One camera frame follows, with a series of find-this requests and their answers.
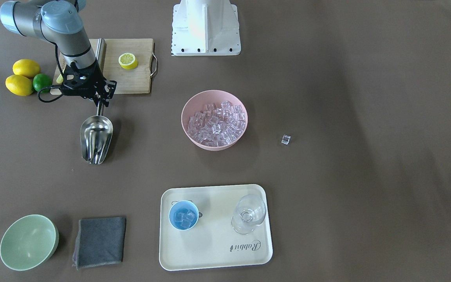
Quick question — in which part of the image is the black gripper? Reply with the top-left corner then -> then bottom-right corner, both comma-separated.
89,65 -> 117,108

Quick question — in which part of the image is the steel ice scoop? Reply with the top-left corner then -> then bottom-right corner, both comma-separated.
80,102 -> 114,165

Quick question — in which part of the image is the pink bowl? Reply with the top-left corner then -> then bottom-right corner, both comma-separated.
181,90 -> 248,151

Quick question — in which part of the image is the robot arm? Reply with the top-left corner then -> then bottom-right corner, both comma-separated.
0,0 -> 117,107

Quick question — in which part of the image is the clear ice cubes pile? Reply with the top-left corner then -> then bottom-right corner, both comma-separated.
184,100 -> 247,148

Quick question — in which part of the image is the light blue cup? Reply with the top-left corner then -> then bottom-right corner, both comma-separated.
168,200 -> 199,231

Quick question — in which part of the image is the stray ice cube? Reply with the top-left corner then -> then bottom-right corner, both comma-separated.
281,134 -> 291,145

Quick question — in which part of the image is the half lemon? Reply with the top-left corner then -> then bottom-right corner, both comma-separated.
118,53 -> 138,70

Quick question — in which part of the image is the steel muddler black tip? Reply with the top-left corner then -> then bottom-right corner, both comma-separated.
95,38 -> 107,75

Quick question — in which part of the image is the yellow plastic knife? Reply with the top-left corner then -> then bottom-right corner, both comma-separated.
56,73 -> 64,84

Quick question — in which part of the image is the green lime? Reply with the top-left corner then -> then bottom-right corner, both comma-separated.
32,73 -> 52,93

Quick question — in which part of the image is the yellow lemon upper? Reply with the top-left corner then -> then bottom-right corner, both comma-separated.
12,59 -> 41,79

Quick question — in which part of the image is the yellow lemon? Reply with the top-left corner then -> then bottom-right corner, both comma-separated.
5,74 -> 34,96
12,59 -> 41,79

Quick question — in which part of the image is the yellow lemon lower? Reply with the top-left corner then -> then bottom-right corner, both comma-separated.
5,74 -> 34,96

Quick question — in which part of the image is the grey folded cloth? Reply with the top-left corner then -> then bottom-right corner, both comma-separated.
73,217 -> 127,269

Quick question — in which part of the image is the green bowl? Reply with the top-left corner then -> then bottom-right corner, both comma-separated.
0,214 -> 59,271

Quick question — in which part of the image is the cream serving tray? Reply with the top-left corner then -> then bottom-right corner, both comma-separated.
159,184 -> 273,271

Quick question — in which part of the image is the clear wine glass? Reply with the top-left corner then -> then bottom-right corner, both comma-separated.
231,194 -> 268,235

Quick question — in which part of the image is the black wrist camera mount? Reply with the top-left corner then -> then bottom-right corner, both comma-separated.
59,65 -> 93,99

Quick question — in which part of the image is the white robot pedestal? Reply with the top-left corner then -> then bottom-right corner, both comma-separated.
171,0 -> 242,56

